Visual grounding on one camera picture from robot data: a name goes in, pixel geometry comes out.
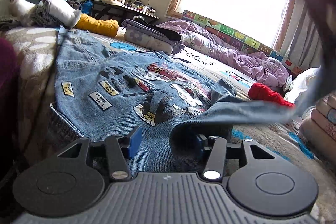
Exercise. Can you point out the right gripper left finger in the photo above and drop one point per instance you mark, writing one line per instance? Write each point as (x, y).
(117, 149)

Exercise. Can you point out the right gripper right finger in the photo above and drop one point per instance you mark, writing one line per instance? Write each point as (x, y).
(214, 152)

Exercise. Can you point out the blue denim jacket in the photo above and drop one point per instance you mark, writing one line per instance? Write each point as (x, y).
(100, 92)

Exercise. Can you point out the red knit sweater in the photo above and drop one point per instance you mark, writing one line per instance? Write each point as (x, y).
(262, 92)

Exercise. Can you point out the purple crumpled duvet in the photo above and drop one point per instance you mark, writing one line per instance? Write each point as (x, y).
(258, 66)

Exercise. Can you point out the rolled pink white quilts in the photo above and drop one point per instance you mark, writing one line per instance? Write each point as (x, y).
(306, 89)

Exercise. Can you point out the beige folded garment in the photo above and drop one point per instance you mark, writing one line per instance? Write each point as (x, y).
(321, 142)

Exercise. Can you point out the colourful alphabet headboard mat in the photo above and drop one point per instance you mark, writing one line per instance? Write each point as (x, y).
(239, 40)

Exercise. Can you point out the pink folded garment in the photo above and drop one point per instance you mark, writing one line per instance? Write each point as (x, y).
(319, 115)

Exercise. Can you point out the white floral folded garment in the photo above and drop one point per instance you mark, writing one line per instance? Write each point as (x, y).
(147, 41)

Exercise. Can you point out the grey folded garment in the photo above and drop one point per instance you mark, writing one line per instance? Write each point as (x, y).
(40, 17)
(131, 24)

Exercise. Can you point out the yellow knit sweater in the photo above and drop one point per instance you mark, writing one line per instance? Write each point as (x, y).
(97, 26)

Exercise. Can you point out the black folded garment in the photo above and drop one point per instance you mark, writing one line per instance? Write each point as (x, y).
(171, 35)

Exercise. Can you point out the Mickey Mouse bed blanket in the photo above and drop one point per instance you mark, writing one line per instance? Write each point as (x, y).
(35, 50)

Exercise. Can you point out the grey window curtain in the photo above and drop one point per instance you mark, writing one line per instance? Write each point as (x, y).
(305, 44)

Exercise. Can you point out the white folded sweater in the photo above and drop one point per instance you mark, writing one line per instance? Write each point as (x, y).
(63, 12)

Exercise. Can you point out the cluttered side desk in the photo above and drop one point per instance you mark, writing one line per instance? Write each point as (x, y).
(121, 10)

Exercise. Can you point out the blue plastic bag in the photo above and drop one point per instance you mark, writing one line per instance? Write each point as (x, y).
(86, 7)

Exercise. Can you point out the grey folded garment left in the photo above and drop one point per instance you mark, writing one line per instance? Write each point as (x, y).
(40, 17)

